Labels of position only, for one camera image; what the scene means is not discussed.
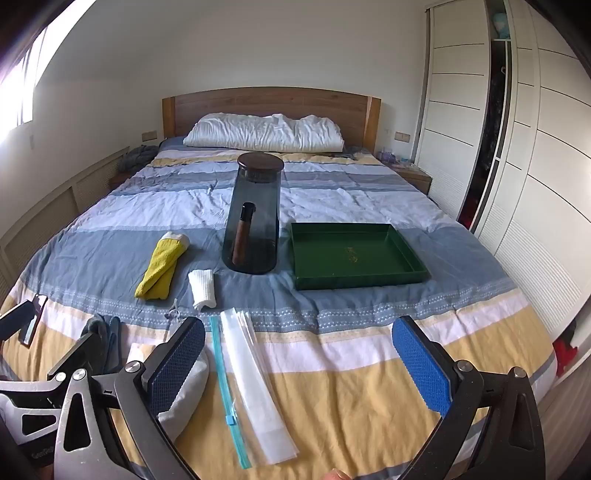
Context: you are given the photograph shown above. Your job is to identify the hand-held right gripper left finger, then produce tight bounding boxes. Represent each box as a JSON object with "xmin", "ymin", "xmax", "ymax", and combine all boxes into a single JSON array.
[{"xmin": 54, "ymin": 316, "xmax": 206, "ymax": 480}]

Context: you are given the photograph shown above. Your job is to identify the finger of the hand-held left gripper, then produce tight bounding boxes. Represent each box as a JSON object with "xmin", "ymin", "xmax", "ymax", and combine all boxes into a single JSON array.
[
  {"xmin": 0, "ymin": 294, "xmax": 49, "ymax": 348},
  {"xmin": 0, "ymin": 331, "xmax": 106, "ymax": 396}
]

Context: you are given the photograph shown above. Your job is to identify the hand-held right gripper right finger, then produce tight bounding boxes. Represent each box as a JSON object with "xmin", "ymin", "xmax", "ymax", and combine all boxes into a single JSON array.
[{"xmin": 392, "ymin": 316, "xmax": 546, "ymax": 480}]

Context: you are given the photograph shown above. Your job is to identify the light grey sock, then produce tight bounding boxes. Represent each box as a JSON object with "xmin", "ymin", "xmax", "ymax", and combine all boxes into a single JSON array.
[{"xmin": 157, "ymin": 299, "xmax": 212, "ymax": 441}]

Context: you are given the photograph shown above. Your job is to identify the small white sock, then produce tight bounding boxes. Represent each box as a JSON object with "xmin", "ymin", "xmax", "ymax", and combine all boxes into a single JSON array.
[{"xmin": 188, "ymin": 270, "xmax": 217, "ymax": 311}]

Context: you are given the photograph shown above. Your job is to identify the frosted white plastic bags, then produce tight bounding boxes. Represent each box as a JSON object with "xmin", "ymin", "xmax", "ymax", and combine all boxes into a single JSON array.
[{"xmin": 220, "ymin": 308, "xmax": 300, "ymax": 466}]

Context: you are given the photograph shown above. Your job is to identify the green tray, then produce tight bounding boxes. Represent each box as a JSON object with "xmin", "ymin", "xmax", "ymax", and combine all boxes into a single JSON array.
[{"xmin": 289, "ymin": 222, "xmax": 432, "ymax": 291}]

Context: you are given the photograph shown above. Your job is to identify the white radiator cover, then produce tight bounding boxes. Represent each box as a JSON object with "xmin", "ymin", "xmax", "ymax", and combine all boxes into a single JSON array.
[{"xmin": 0, "ymin": 147, "xmax": 131, "ymax": 282}]

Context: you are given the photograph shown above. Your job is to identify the red cloth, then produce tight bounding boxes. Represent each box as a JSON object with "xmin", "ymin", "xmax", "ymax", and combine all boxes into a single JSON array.
[{"xmin": 551, "ymin": 339, "xmax": 579, "ymax": 380}]

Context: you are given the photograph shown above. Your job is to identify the dark blue-grey cloth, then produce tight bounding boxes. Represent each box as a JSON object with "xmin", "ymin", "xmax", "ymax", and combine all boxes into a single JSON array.
[{"xmin": 117, "ymin": 144, "xmax": 160, "ymax": 175}]

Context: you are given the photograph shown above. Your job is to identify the purple bottles clutter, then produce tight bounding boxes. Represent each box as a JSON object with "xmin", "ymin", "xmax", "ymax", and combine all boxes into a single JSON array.
[{"xmin": 376, "ymin": 148, "xmax": 416, "ymax": 169}]

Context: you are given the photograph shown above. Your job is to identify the white wardrobe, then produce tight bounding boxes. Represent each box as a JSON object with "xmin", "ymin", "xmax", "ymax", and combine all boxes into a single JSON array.
[{"xmin": 413, "ymin": 0, "xmax": 591, "ymax": 344}]

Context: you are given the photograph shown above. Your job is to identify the white pillow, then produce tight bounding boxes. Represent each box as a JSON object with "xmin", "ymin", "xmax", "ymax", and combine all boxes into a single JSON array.
[{"xmin": 183, "ymin": 112, "xmax": 345, "ymax": 153}]

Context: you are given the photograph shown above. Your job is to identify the window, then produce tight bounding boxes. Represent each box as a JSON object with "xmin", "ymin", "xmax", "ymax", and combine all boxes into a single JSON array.
[{"xmin": 0, "ymin": 0, "xmax": 99, "ymax": 139}]

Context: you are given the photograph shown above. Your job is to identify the wooden headboard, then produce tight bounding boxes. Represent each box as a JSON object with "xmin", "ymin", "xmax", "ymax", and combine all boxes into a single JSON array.
[{"xmin": 161, "ymin": 87, "xmax": 382, "ymax": 153}]

